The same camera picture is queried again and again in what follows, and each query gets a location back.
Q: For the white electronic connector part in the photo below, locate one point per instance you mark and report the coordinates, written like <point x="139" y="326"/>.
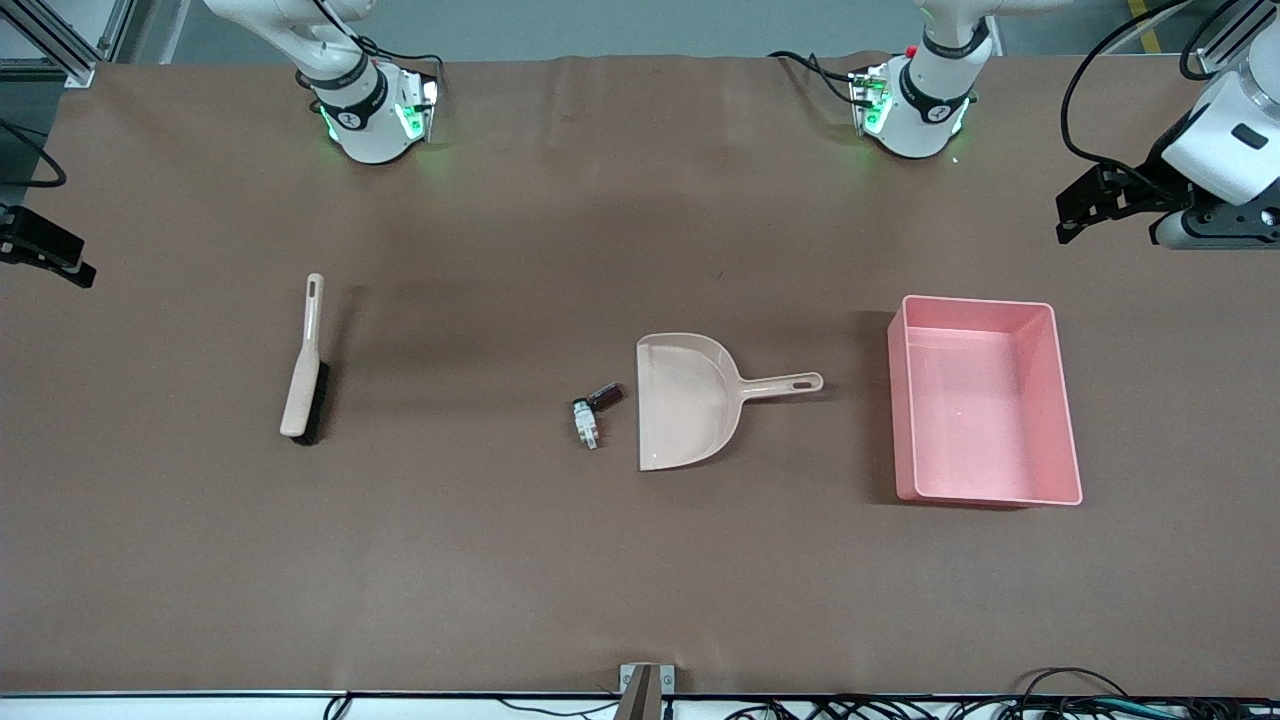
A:
<point x="586" y="425"/>

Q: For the small dark red piece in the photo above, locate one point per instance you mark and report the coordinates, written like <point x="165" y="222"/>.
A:
<point x="606" y="396"/>

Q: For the beige brush with black bristles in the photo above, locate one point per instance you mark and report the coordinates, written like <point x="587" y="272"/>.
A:
<point x="300" y="390"/>

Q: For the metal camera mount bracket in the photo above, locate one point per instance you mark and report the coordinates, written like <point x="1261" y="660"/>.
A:
<point x="645" y="690"/>

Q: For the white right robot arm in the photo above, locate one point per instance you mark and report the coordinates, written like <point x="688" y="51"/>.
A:
<point x="365" y="110"/>

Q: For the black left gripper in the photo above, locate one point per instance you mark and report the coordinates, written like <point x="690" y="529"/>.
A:
<point x="1150" y="188"/>

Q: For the pink plastic bin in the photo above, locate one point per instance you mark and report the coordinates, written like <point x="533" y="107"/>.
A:
<point x="985" y="410"/>

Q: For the aluminium frame profile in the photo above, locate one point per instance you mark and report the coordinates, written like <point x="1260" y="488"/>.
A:
<point x="60" y="50"/>
<point x="1225" y="45"/>

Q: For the brown table cover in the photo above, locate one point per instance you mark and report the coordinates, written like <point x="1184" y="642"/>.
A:
<point x="500" y="560"/>

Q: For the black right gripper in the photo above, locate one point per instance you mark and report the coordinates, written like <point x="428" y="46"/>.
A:
<point x="30" y="240"/>

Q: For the beige plastic dustpan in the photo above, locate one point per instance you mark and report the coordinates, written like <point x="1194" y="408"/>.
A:
<point x="685" y="400"/>

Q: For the yellow floor tape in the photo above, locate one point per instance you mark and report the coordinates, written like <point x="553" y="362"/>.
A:
<point x="1148" y="25"/>

